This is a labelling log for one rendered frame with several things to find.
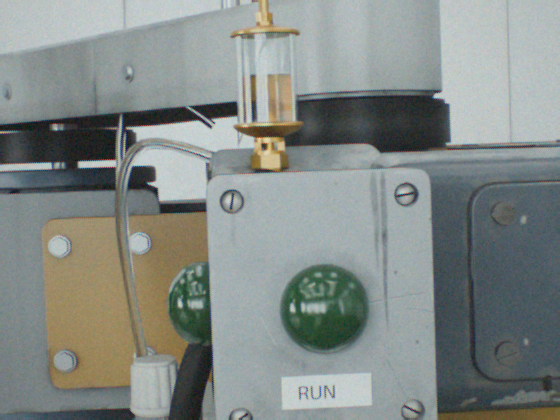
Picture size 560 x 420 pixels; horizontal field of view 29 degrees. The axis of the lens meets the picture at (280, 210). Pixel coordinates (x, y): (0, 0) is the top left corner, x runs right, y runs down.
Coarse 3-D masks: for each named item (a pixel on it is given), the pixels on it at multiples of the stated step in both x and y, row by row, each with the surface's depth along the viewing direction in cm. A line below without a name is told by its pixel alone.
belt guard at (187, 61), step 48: (288, 0) 53; (336, 0) 52; (384, 0) 51; (432, 0) 53; (48, 48) 71; (96, 48) 67; (144, 48) 63; (192, 48) 60; (336, 48) 52; (384, 48) 52; (432, 48) 53; (0, 96) 77; (48, 96) 72; (96, 96) 67; (144, 96) 63; (192, 96) 60; (336, 96) 52; (384, 96) 53; (432, 96) 55
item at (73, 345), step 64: (64, 192) 78; (128, 192) 78; (0, 256) 78; (64, 256) 77; (192, 256) 78; (0, 320) 78; (64, 320) 78; (128, 320) 78; (0, 384) 78; (64, 384) 78; (128, 384) 78
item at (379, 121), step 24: (312, 120) 52; (336, 120) 52; (360, 120) 51; (384, 120) 51; (408, 120) 52; (432, 120) 53; (288, 144) 54; (312, 144) 52; (336, 144) 52; (384, 144) 51; (408, 144) 52; (432, 144) 53
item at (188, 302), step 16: (192, 272) 37; (208, 272) 37; (176, 288) 37; (192, 288) 36; (208, 288) 36; (176, 304) 36; (192, 304) 36; (208, 304) 36; (176, 320) 37; (192, 320) 36; (208, 320) 36; (192, 336) 37; (208, 336) 37
